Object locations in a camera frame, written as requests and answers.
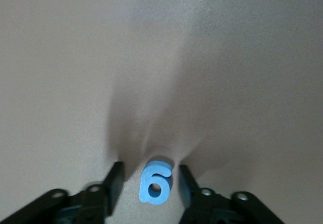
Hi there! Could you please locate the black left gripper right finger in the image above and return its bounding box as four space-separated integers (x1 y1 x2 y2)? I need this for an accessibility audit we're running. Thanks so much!
178 164 286 224

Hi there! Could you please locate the light blue foam letter g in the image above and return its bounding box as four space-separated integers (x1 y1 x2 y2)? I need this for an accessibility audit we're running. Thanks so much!
139 160 174 205

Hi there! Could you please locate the brown table cover sheet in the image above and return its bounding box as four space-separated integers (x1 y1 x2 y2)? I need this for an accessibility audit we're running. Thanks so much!
0 0 323 224

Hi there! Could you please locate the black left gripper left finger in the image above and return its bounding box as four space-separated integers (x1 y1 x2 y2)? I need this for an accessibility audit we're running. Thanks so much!
0 161 125 224

